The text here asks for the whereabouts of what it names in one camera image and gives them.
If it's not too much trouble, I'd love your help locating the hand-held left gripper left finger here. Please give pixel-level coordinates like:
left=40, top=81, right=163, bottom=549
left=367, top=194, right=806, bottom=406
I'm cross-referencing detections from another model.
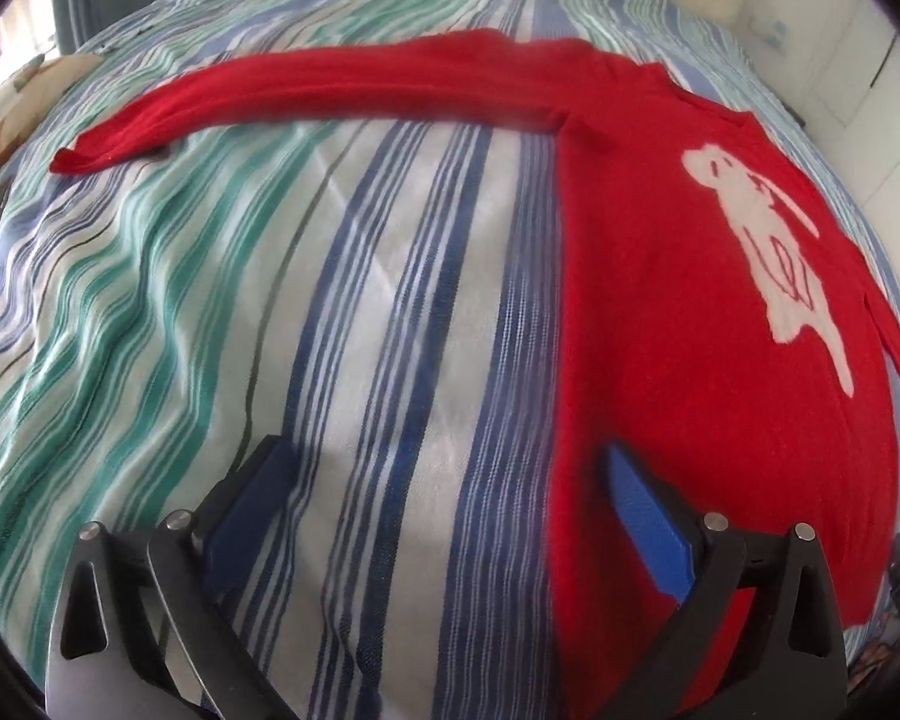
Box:
left=45, top=435, right=301, bottom=720

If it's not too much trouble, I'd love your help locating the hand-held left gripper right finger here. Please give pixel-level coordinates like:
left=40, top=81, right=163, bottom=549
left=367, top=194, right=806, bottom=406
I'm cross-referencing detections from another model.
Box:
left=606, top=442, right=850, bottom=720

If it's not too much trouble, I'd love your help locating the red sweater with white rabbit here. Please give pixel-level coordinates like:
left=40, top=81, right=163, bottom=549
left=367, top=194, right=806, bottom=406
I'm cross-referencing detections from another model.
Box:
left=51, top=28, right=900, bottom=720

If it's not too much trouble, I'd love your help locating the striped bed sheet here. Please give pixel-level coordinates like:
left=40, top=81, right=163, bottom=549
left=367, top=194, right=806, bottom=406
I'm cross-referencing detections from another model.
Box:
left=0, top=0, right=900, bottom=720

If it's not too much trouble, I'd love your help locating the patterned cushion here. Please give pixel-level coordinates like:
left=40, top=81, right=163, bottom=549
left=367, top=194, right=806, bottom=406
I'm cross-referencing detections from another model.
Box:
left=0, top=52, right=97, bottom=200

